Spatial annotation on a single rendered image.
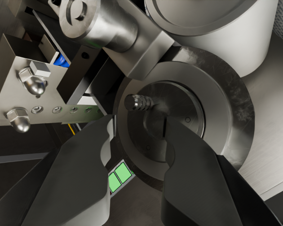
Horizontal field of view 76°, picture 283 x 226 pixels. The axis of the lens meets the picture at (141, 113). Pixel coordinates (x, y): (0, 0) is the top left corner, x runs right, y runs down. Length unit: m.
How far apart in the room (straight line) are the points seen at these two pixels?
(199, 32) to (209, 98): 0.06
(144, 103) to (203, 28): 0.08
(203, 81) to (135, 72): 0.06
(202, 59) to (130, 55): 0.06
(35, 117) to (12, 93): 0.09
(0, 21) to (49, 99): 0.16
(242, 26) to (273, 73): 0.31
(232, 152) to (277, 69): 0.35
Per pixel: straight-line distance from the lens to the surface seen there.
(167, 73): 0.18
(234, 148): 0.17
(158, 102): 0.17
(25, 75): 0.34
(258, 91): 0.49
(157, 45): 0.16
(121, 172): 0.65
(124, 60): 0.17
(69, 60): 0.30
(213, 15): 0.19
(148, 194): 0.63
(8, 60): 0.35
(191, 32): 0.18
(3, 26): 0.46
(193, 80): 0.17
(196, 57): 0.18
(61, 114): 0.47
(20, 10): 0.41
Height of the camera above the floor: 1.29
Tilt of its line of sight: 21 degrees down
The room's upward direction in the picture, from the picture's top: 141 degrees clockwise
